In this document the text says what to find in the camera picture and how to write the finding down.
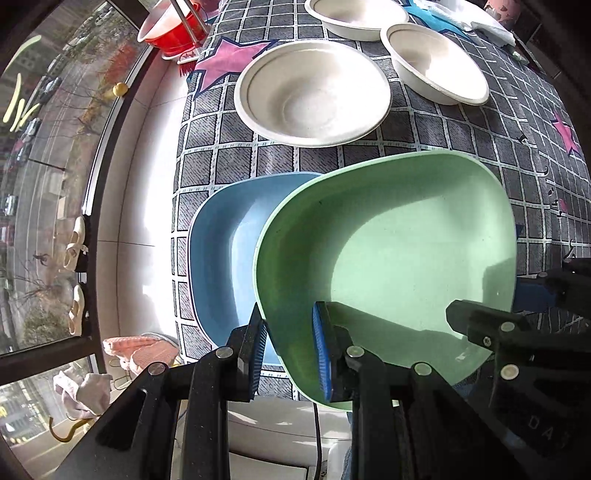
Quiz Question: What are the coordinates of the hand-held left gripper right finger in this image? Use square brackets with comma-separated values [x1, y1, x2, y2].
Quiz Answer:
[311, 301, 527, 480]

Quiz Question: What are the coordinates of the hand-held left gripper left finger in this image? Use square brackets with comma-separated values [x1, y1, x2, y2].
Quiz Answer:
[55, 305, 271, 480]

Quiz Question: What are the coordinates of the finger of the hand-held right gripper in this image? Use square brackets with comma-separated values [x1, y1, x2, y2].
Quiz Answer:
[447, 300, 532, 356]
[512, 258, 591, 315]

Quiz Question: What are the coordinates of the green plate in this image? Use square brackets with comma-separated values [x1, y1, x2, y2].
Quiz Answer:
[252, 154, 518, 411]

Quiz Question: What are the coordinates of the large white bowl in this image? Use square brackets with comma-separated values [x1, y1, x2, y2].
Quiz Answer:
[233, 41, 393, 148]

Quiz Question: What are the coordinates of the pink slipper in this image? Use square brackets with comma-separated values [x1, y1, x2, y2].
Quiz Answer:
[126, 342, 181, 377]
[102, 333, 162, 358]

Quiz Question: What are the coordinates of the blue plate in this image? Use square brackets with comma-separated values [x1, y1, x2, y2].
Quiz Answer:
[187, 172, 324, 369]

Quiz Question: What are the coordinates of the crumpled white cloth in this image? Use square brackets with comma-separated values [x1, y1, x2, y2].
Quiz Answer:
[52, 369, 114, 418]

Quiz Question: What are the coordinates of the grey checked star-print blanket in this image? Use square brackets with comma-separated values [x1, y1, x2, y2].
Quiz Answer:
[172, 0, 591, 402]

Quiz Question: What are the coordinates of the yellow metal hook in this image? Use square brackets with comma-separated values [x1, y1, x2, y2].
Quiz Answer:
[48, 415, 100, 444]

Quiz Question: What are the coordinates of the pink container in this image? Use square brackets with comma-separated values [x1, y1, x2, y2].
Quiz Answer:
[482, 0, 520, 21]

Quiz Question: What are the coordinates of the blue cloth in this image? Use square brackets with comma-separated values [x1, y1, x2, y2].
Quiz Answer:
[402, 0, 467, 35]

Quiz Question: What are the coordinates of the red plastic bowl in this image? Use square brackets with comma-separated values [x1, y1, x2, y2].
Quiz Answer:
[137, 0, 208, 51]

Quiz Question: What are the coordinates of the black cable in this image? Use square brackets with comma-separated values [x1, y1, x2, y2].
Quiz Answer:
[311, 401, 324, 480]

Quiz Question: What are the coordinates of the cream window handle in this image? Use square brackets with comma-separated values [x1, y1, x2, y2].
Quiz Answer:
[60, 216, 89, 273]
[68, 284, 88, 335]

